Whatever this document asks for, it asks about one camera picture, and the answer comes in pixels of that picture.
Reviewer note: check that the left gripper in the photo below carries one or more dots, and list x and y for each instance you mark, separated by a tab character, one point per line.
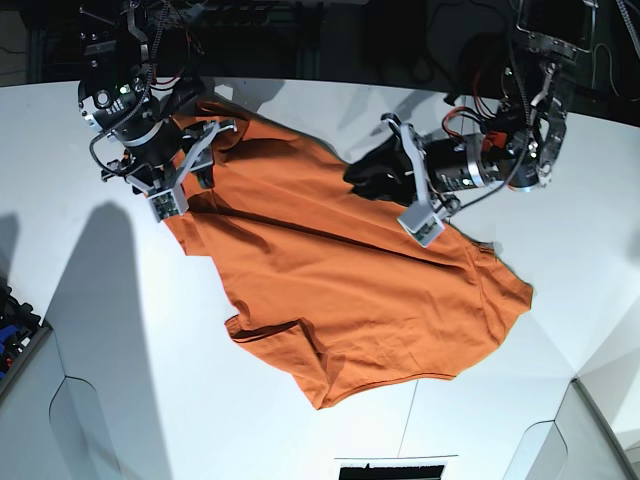
380	174

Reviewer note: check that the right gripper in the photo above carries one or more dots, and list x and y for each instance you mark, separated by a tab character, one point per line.
185	160

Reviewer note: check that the orange t-shirt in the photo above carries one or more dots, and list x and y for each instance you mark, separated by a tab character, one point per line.
327	286

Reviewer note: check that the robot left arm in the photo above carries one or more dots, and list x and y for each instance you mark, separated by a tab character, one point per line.
522	86

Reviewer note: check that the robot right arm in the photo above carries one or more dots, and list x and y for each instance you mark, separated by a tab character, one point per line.
140	73

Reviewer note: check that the blue black clutter bin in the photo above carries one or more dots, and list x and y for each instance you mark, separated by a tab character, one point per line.
19	325

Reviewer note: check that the grey left side panel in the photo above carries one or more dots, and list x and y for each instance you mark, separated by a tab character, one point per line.
52	424

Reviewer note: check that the grey panel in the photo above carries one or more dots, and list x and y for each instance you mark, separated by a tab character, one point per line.
577	444
52	424

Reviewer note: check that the grey right side panel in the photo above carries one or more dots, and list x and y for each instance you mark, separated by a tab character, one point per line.
577	444

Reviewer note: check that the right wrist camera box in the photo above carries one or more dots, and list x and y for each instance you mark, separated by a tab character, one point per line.
168	203

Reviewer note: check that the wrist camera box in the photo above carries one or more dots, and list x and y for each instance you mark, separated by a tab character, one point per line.
421	223
168	203

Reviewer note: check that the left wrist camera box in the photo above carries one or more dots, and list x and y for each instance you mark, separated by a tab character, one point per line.
421	223

